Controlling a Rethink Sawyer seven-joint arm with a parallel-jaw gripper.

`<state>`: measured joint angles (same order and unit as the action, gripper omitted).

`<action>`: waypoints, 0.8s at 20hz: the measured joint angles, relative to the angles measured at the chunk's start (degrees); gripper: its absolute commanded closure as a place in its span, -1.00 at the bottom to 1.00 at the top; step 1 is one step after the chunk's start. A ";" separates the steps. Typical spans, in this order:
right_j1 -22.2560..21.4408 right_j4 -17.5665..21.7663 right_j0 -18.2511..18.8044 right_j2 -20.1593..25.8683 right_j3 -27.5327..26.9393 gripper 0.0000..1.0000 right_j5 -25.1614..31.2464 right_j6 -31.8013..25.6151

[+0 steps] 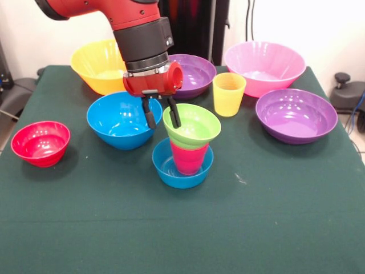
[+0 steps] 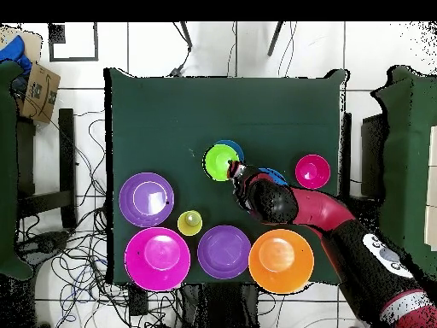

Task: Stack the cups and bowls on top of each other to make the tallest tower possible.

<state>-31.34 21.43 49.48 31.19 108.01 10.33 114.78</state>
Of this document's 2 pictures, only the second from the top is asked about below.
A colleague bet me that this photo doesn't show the small green bowl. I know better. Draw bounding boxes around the small green bowl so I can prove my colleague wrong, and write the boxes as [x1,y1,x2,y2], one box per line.
[203,143,240,183]

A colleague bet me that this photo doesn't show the translucent teal bowl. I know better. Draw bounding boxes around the translucent teal bowl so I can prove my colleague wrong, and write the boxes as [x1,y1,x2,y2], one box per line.
[214,138,246,162]

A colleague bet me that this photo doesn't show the blue bowl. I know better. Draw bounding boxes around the blue bowl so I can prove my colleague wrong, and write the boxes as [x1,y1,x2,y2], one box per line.
[258,167,288,187]

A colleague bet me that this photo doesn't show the small red bowl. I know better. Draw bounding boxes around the small red bowl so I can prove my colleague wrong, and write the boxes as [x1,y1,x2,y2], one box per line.
[294,154,332,190]

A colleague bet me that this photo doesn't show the yellow cup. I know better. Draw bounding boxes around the yellow cup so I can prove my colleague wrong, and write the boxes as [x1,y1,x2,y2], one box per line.
[176,209,203,237]

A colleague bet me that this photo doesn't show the purple bowl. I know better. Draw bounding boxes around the purple bowl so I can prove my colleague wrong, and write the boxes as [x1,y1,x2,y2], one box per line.
[196,225,253,280]
[118,172,176,229]

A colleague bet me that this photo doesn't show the dark green tablecloth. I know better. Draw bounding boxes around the dark green tablecloth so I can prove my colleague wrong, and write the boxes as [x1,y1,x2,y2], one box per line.
[103,67,349,285]

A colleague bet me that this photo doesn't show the large yellow bowl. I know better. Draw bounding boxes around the large yellow bowl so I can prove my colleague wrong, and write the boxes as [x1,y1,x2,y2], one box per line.
[248,228,315,295]

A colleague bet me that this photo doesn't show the large pink bowl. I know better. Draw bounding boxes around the large pink bowl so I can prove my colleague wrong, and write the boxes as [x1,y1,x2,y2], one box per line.
[123,226,191,292]

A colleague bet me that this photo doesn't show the black wooden stand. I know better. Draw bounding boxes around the black wooden stand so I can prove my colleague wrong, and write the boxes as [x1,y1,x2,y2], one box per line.
[16,108,79,230]
[341,112,388,206]

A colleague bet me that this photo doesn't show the black power strip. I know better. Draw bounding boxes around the black power strip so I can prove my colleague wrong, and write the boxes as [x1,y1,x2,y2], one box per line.
[128,284,149,316]

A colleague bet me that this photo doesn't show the green cloth side table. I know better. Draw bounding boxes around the green cloth side table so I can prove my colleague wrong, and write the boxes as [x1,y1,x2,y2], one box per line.
[370,64,437,274]
[0,60,35,282]

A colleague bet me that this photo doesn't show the white box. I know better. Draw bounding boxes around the white box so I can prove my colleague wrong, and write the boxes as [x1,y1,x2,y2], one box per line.
[423,125,437,252]

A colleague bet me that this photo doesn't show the cardboard box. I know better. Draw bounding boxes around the cardboard box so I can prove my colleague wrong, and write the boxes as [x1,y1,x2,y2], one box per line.
[19,61,62,125]

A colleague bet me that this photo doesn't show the blue cloth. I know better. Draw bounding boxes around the blue cloth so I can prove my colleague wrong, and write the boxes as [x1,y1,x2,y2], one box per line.
[0,34,34,75]

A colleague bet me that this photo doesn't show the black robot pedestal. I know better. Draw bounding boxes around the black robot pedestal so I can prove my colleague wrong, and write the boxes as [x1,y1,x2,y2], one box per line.
[180,283,259,328]

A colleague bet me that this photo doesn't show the black camera tripod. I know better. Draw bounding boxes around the black camera tripod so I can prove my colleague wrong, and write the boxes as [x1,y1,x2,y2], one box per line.
[179,21,285,58]

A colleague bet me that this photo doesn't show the tangle of floor cables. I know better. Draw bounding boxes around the tangle of floor cables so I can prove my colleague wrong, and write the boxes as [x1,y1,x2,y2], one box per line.
[16,108,187,328]

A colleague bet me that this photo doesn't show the grey pedestal leg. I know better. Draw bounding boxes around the grey pedestal leg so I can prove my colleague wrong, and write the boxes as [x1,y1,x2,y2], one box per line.
[18,230,71,262]

